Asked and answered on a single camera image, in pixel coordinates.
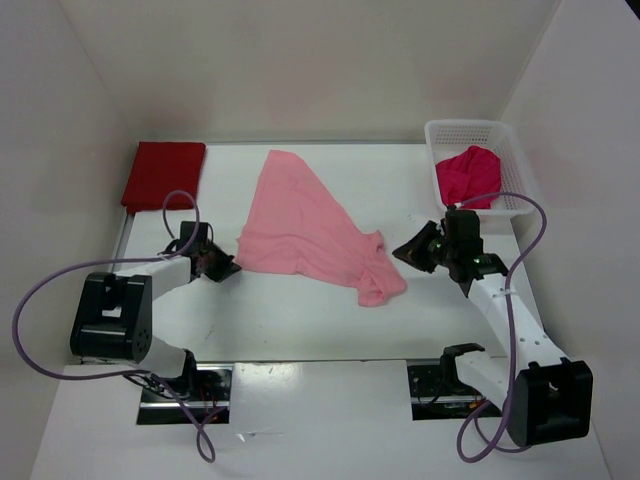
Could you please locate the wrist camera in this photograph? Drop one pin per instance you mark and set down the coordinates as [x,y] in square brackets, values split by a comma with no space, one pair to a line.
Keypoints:
[193,237]
[461,226]

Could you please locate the crimson t shirt in basket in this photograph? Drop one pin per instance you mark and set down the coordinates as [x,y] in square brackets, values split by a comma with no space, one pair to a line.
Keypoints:
[473,173]

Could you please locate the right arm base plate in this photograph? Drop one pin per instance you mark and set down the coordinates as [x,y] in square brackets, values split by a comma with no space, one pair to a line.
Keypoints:
[431,399]

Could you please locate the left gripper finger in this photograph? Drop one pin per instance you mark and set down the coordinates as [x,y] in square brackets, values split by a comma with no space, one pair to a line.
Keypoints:
[216,256]
[220,273]

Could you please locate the white plastic basket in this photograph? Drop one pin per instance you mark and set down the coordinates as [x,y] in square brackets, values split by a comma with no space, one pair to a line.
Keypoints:
[447,138]

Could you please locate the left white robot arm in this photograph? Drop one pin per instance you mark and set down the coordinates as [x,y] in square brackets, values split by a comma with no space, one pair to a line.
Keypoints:
[114,318]

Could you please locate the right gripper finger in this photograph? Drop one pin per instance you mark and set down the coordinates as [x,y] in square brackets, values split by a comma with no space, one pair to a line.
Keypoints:
[421,264]
[417,247]

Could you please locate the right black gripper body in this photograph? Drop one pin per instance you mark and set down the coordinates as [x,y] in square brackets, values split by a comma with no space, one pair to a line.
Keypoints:
[439,252]

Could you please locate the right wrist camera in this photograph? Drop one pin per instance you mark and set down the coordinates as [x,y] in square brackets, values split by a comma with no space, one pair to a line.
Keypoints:
[461,226]

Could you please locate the pink t shirt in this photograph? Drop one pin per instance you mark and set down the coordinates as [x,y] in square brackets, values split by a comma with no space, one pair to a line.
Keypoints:
[295,226]

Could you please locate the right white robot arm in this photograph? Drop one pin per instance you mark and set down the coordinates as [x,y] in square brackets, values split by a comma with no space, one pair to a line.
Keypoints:
[546,396]

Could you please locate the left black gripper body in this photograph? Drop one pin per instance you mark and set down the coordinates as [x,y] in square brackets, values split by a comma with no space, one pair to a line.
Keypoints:
[204,252]

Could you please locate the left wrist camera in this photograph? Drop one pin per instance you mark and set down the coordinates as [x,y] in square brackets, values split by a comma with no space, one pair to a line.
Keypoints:
[193,237]

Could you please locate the dark red t shirt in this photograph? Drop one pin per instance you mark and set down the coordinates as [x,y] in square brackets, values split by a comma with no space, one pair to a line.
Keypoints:
[160,168]

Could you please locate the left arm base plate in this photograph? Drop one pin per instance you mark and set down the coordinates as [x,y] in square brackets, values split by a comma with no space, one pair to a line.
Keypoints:
[210,401]

